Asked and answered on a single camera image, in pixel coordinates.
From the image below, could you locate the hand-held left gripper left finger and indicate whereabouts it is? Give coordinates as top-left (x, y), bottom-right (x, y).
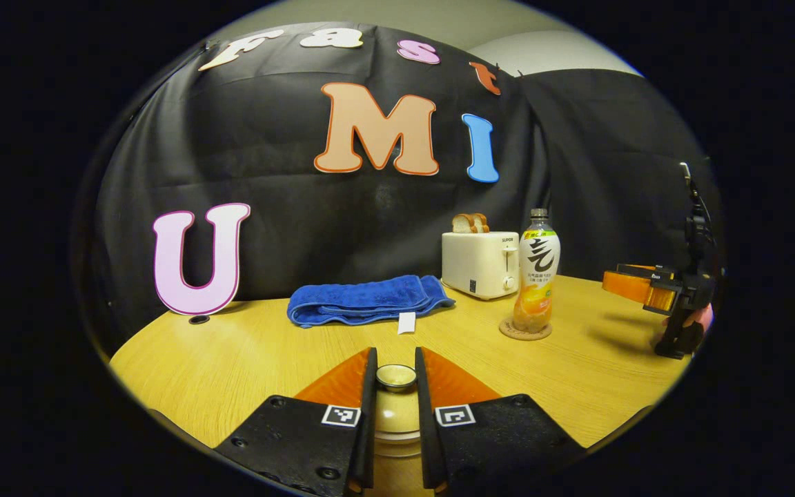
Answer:
top-left (213, 347), bottom-right (379, 497)

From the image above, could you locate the round wooden coaster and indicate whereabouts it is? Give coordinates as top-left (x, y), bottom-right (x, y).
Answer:
top-left (499, 316), bottom-right (553, 342)

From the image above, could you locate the blue folded towel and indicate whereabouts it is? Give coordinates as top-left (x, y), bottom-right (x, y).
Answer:
top-left (286, 275), bottom-right (456, 336)

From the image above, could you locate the black backdrop cloth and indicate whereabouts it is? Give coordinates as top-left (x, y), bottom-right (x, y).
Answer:
top-left (73, 21), bottom-right (726, 360)

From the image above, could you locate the white toaster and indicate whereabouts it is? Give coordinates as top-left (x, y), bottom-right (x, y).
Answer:
top-left (441, 231), bottom-right (520, 301)

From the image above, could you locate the white teacup lid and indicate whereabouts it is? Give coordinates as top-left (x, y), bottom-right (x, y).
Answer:
top-left (373, 364), bottom-right (423, 437)

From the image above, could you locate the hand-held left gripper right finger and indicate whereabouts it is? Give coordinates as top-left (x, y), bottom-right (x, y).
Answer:
top-left (415, 347), bottom-right (589, 497)

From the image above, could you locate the clear water bottle white label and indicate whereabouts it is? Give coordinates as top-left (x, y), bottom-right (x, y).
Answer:
top-left (513, 208), bottom-right (562, 335)

